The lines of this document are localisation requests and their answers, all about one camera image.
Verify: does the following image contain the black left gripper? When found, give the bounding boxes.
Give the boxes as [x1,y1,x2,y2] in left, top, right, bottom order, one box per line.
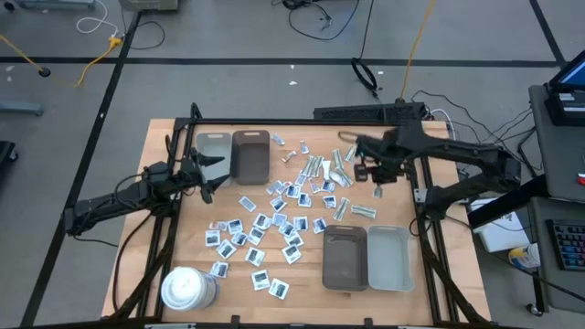
[176,153,231,206]

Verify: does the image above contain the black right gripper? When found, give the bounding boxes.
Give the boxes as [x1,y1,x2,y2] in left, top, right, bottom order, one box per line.
[354,126,410,185]

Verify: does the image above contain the light grey plastic bin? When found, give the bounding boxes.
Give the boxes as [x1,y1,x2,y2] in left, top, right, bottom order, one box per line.
[195,132,233,186]
[367,224,416,292]

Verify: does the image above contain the brown translucent plastic bin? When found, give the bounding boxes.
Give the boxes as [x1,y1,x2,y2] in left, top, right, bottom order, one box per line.
[322,224,369,292]
[231,129,271,186]

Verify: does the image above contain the black perforated metal bar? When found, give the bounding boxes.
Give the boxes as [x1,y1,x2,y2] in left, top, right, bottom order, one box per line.
[313,101,427,124]

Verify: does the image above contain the white wipes canister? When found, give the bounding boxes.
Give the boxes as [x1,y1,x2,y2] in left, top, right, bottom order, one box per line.
[160,266,221,313]

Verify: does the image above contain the black diagonal beam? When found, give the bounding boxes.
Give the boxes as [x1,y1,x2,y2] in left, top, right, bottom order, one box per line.
[465,174,550,230]

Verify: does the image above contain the white box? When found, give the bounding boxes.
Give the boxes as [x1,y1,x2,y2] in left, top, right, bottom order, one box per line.
[466,196,532,254]

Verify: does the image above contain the wipes tub yellow label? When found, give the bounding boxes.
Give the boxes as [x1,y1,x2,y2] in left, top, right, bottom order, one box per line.
[507,242,542,271]

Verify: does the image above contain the grey equipment box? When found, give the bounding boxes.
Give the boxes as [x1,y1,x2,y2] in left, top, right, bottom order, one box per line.
[118,0,180,13]

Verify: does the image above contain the grey desk with printer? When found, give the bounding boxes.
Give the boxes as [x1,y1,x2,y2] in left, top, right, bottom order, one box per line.
[528,83,585,203]

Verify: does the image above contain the grey floor stand foot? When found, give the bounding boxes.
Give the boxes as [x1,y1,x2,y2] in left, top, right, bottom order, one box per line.
[0,100,46,117]

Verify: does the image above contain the black label printer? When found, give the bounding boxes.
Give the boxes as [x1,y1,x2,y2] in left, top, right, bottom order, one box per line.
[543,88,585,128]

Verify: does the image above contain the black keyboard coloured keys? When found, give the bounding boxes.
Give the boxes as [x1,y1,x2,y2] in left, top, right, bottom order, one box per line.
[545,218,585,272]

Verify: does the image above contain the black caster base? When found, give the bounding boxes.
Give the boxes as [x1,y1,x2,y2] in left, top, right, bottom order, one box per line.
[0,140,19,175]

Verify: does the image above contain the grey desk with keyboard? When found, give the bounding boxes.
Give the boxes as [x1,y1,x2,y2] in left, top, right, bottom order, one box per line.
[526,196,585,315]

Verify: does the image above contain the laptop screen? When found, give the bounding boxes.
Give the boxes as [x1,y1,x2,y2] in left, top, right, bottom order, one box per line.
[548,59,585,92]

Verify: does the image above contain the grey equipment base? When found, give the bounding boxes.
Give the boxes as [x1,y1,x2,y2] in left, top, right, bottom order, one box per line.
[13,0,97,11]

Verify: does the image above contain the black coiled cable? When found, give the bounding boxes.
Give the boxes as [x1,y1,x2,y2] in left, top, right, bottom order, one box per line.
[350,0,381,101]

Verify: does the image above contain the white cable loop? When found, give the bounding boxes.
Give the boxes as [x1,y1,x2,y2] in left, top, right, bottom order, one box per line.
[428,108,459,146]

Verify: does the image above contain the black floor cables tangle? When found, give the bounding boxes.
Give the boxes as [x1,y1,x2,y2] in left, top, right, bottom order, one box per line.
[409,89,537,177]

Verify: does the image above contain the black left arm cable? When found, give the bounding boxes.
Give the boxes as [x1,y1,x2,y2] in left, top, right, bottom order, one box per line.
[111,212,154,314]

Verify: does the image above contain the orange hanging cable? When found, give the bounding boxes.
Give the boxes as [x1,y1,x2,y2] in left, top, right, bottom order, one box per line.
[399,0,437,102]

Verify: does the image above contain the thin black floor cable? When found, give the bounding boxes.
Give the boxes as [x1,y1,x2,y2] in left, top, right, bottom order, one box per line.
[122,8,166,51]

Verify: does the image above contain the yellow extension cable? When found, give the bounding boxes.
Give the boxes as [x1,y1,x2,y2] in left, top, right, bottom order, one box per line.
[0,34,124,89]

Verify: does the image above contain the black floor cable bundle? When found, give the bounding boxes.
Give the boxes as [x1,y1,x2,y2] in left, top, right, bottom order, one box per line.
[271,0,362,42]

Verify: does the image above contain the white floor cable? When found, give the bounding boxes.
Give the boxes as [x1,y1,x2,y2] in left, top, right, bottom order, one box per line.
[75,0,121,38]

